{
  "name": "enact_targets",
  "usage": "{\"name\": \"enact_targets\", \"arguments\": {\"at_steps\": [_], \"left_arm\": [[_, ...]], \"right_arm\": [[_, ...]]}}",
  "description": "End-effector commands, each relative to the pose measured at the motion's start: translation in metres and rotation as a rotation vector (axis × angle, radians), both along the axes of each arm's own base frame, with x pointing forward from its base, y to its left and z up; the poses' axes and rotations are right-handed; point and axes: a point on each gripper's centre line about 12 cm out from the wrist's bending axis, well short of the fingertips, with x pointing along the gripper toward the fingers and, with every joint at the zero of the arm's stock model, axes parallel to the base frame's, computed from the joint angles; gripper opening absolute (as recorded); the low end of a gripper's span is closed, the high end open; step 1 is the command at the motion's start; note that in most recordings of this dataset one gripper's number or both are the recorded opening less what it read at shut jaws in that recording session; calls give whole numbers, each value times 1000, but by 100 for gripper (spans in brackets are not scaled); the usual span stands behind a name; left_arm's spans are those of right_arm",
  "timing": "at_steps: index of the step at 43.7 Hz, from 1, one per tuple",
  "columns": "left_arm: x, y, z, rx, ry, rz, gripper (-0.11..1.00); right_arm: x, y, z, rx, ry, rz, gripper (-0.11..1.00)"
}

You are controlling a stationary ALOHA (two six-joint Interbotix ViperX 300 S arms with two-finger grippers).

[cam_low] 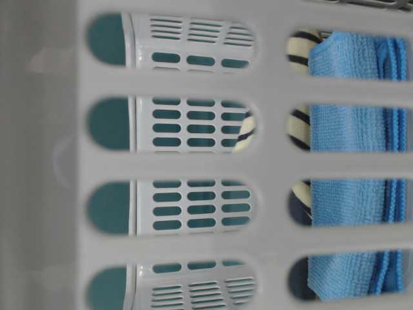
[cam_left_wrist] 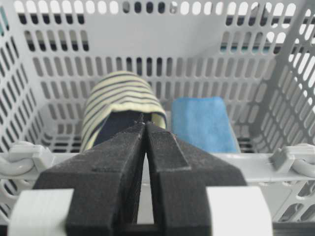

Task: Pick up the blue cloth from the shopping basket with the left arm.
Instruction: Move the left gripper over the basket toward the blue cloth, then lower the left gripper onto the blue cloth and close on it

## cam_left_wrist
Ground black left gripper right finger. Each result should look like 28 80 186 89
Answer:
146 123 247 236

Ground grey basket handle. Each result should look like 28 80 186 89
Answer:
0 153 314 182

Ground yellow navy striped cloth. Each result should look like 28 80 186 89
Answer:
80 71 167 152

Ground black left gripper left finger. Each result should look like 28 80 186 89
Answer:
34 115 145 236

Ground grey plastic shopping basket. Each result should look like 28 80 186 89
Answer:
0 0 315 236

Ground blue folded cloth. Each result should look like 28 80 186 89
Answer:
171 97 241 153

